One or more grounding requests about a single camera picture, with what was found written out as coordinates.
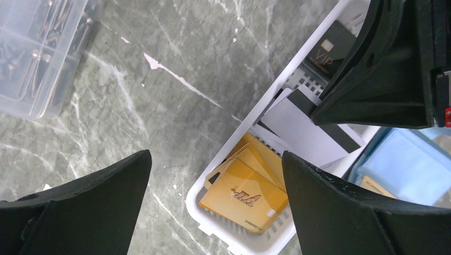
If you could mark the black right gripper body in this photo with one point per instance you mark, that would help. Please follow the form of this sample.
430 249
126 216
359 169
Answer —
439 18

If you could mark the black credit card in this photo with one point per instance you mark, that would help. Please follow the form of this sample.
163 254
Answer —
329 52

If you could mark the white plastic basket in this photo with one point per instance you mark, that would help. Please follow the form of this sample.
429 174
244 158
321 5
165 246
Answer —
296 75

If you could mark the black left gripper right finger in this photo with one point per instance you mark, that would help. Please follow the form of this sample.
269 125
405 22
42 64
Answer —
333 216

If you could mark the blue card holder wallet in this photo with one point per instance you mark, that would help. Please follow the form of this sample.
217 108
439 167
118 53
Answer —
413 165

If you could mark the white striped credit card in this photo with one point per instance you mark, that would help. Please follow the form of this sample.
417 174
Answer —
288 118

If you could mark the gold credit card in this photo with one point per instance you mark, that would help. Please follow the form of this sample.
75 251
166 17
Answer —
371 185
245 197
255 155

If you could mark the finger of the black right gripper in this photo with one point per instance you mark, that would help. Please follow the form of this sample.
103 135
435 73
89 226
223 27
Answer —
385 78

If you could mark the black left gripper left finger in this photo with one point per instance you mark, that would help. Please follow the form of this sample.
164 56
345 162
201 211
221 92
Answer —
94 214

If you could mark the clear plastic screw box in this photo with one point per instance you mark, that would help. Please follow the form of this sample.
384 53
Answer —
42 43

